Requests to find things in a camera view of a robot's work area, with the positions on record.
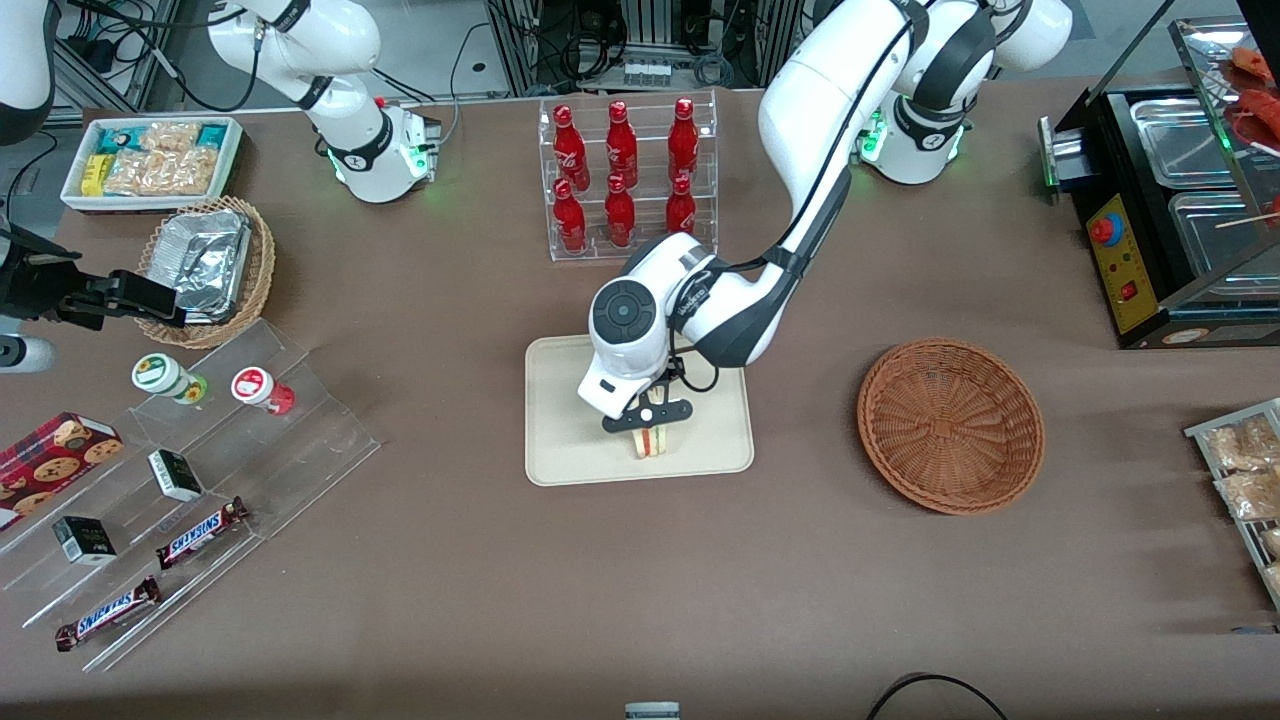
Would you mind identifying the clear acrylic stepped stand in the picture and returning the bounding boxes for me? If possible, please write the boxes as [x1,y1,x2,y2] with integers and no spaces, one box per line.
[0,318,383,673]

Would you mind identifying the light wicker basket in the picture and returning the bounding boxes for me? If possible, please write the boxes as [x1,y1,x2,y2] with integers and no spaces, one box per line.
[135,195,277,351]

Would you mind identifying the black looped cable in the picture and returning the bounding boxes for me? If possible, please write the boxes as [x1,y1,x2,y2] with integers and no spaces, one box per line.
[865,673,1011,720]

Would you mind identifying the clear acrylic bottle rack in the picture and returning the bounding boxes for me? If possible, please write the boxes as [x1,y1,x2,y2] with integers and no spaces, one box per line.
[538,90,719,263]

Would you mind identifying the white snack bin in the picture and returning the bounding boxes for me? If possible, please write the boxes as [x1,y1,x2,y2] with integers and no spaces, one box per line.
[60,115,246,216]

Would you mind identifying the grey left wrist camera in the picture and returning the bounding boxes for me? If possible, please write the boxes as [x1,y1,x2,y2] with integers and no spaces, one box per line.
[601,398,694,434]

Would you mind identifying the cream plastic tray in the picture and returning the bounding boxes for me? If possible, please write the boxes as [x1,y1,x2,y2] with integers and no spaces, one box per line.
[525,325,755,488]

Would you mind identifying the green lid cup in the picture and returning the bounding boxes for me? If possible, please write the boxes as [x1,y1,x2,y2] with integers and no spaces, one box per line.
[131,353,209,406]

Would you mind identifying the red cola bottle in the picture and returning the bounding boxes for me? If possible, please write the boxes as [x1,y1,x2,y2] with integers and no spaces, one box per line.
[665,175,698,241]
[604,100,639,189]
[668,97,701,184]
[552,103,591,191]
[604,173,637,247]
[552,178,589,256]

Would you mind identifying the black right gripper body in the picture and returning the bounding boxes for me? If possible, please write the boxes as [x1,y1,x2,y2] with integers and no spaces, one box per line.
[0,225,116,331]

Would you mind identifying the clear peanut snack pack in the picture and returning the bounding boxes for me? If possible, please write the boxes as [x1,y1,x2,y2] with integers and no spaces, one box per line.
[105,148,223,196]
[140,122,206,153]

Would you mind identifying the Snickers chocolate bar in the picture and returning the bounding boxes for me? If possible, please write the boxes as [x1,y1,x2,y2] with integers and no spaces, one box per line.
[155,496,251,571]
[55,575,163,653]

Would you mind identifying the small black box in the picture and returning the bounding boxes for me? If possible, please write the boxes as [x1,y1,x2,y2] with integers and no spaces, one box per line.
[52,515,118,567]
[147,449,205,503]

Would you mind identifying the steel food pan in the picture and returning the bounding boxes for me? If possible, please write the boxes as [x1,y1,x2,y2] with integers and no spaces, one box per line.
[1130,95,1251,191]
[1168,190,1280,283]

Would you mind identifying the grey snack rack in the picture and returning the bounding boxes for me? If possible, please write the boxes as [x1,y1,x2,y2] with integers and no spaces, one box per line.
[1185,398,1280,611]

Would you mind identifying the aluminium equipment frame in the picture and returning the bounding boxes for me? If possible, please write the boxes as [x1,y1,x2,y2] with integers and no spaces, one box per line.
[485,0,801,96]

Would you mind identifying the black food warmer appliance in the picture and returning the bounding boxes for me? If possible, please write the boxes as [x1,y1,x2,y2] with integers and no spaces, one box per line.
[1038,15,1280,351]

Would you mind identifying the round brown wicker basket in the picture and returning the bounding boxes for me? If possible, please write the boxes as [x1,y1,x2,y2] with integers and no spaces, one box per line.
[857,338,1046,516]

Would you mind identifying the aluminium foil containers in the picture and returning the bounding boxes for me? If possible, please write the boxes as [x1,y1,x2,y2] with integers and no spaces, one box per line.
[148,208,253,326]

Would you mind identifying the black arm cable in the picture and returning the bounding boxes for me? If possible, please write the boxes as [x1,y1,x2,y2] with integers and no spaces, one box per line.
[660,0,926,393]

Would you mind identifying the red lid cup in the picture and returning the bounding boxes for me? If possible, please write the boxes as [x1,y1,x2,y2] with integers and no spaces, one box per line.
[231,367,296,416]

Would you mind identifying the red plaid cookie box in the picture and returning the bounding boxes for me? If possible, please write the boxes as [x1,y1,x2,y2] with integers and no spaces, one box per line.
[0,411,126,533]

